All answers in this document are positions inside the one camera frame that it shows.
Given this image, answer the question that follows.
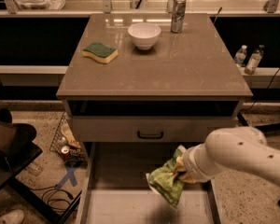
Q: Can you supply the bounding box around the silver drink can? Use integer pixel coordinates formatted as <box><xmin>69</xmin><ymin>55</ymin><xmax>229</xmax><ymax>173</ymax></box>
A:
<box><xmin>171</xmin><ymin>0</ymin><xmax>187</xmax><ymax>33</ymax></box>

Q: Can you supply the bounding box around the green and yellow sponge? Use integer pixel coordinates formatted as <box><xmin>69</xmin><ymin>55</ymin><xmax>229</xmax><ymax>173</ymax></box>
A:
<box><xmin>82</xmin><ymin>42</ymin><xmax>119</xmax><ymax>64</ymax></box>

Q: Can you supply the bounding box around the black floor cable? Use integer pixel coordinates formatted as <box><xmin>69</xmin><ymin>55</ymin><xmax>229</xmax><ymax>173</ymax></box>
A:
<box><xmin>29</xmin><ymin>185</ymin><xmax>82</xmax><ymax>213</ymax></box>

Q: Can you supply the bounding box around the clear water bottle left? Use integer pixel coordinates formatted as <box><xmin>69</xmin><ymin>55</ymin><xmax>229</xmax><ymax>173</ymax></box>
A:
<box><xmin>233</xmin><ymin>45</ymin><xmax>247</xmax><ymax>67</ymax></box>

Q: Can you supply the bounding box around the clear water bottle right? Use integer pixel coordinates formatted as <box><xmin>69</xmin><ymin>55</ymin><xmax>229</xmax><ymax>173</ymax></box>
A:
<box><xmin>244</xmin><ymin>45</ymin><xmax>264</xmax><ymax>75</ymax></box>

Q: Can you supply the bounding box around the blue tape cross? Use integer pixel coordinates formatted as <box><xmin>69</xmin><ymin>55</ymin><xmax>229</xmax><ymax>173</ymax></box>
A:
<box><xmin>56</xmin><ymin>166</ymin><xmax>77</xmax><ymax>189</ymax></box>

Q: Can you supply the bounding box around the wire basket with snacks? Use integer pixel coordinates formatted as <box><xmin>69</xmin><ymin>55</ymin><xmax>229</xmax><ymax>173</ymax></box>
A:
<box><xmin>49</xmin><ymin>113</ymin><xmax>85</xmax><ymax>163</ymax></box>

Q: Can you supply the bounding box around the grey drawer cabinet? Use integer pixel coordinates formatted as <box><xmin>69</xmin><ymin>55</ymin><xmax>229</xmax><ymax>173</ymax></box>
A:
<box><xmin>55</xmin><ymin>12</ymin><xmax>254</xmax><ymax>224</ymax></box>

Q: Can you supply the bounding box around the white shoe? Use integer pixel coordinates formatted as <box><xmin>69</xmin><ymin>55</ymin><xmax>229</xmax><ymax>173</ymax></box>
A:
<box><xmin>0</xmin><ymin>210</ymin><xmax>24</xmax><ymax>224</ymax></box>

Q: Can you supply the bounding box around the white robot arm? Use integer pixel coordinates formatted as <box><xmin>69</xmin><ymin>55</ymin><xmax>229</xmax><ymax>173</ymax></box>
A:
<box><xmin>174</xmin><ymin>126</ymin><xmax>280</xmax><ymax>187</ymax></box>

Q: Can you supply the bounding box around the black metal stand leg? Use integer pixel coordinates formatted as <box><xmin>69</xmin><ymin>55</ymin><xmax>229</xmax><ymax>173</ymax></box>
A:
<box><xmin>237</xmin><ymin>113</ymin><xmax>280</xmax><ymax>133</ymax></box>

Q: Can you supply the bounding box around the green jalapeno chip bag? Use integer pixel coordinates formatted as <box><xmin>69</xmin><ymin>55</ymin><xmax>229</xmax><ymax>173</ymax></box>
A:
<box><xmin>147</xmin><ymin>146</ymin><xmax>186</xmax><ymax>208</ymax></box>

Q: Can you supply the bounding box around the clear water bottle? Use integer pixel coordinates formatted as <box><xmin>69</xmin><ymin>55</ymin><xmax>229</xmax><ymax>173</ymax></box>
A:
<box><xmin>244</xmin><ymin>45</ymin><xmax>264</xmax><ymax>75</ymax></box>
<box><xmin>233</xmin><ymin>45</ymin><xmax>247</xmax><ymax>67</ymax></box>

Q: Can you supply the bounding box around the red soda can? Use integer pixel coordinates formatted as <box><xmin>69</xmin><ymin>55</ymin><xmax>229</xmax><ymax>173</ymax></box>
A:
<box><xmin>61</xmin><ymin>146</ymin><xmax>70</xmax><ymax>161</ymax></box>

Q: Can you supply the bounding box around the closed grey upper drawer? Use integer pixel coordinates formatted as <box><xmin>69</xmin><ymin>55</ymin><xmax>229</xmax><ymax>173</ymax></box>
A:
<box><xmin>67</xmin><ymin>116</ymin><xmax>237</xmax><ymax>143</ymax></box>

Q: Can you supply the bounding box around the open grey middle drawer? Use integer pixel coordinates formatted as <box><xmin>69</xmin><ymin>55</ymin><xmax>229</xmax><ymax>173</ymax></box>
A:
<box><xmin>76</xmin><ymin>143</ymin><xmax>221</xmax><ymax>224</ymax></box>

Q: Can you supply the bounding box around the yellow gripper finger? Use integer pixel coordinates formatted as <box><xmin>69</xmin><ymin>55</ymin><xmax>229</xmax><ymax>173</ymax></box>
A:
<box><xmin>178</xmin><ymin>174</ymin><xmax>196</xmax><ymax>184</ymax></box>
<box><xmin>174</xmin><ymin>156</ymin><xmax>186</xmax><ymax>173</ymax></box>

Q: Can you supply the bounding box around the white ceramic bowl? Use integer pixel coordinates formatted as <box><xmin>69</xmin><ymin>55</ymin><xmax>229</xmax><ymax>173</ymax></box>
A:
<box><xmin>128</xmin><ymin>22</ymin><xmax>161</xmax><ymax>50</ymax></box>

